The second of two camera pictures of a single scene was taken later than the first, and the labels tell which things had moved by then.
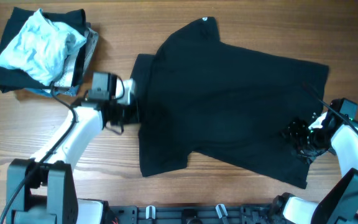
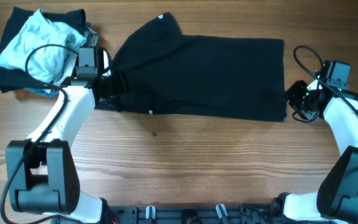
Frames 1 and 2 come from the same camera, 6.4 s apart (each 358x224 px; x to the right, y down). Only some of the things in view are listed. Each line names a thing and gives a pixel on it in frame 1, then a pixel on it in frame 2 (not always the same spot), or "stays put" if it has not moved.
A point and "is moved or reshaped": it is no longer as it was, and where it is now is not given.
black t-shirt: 199,96 is moved or reshaped
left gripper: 135,114 → 120,84
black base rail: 235,214 stays put
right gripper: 294,127 → 293,93
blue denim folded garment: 71,91 stays put
